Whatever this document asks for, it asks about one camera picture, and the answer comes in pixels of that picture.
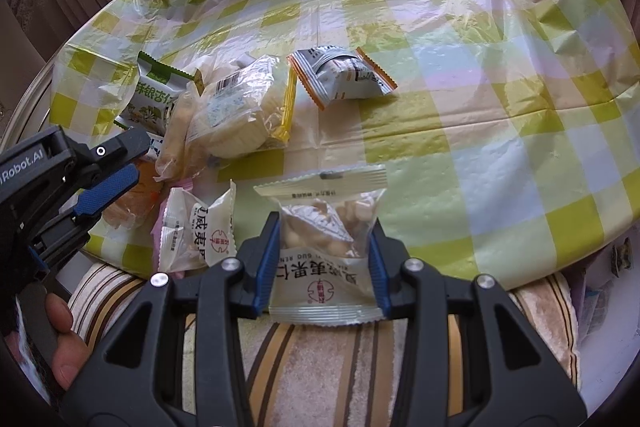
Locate green white ginkgo snack packet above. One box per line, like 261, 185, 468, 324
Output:
114, 51, 204, 161

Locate white macadamia nut snack packet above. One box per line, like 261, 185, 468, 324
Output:
255, 165, 387, 326

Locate left hand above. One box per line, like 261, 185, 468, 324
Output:
44, 294, 91, 390

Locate clear packet orange snack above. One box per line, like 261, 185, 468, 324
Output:
103, 160, 163, 230

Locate clear packet beige sticks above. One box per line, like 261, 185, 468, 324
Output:
154, 91, 200, 182

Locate white red-logo snack packet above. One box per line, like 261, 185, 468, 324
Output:
152, 181, 236, 275

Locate striped beige cushion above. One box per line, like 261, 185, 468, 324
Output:
68, 262, 580, 426

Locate clear bag white cakes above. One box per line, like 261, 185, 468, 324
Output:
186, 54, 296, 160

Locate green checkered plastic tablecloth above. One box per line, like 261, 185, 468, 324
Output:
50, 0, 639, 287

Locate grey orange-edged snack packet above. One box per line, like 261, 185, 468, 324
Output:
288, 46, 397, 110

